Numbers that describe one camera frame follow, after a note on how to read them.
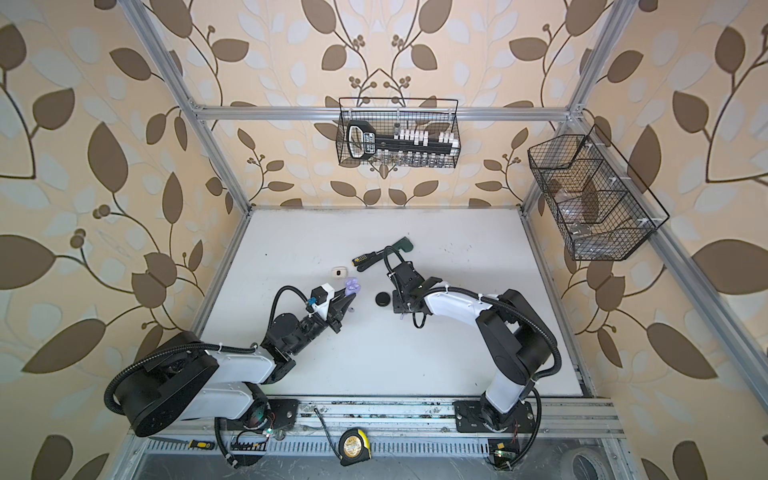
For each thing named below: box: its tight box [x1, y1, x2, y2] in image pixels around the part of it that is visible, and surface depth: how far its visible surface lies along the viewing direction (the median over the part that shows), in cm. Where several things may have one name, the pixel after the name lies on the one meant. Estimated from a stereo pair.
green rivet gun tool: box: [352, 236, 414, 271], surface depth 107 cm
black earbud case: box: [375, 292, 391, 307], surface depth 96 cm
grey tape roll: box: [561, 447, 610, 480], surface depth 68 cm
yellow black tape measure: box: [338, 427, 372, 467], surface depth 69 cm
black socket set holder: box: [347, 120, 459, 161], surface depth 84 cm
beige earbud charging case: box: [331, 266, 348, 279], surface depth 102 cm
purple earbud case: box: [345, 277, 361, 296], surface depth 80 cm
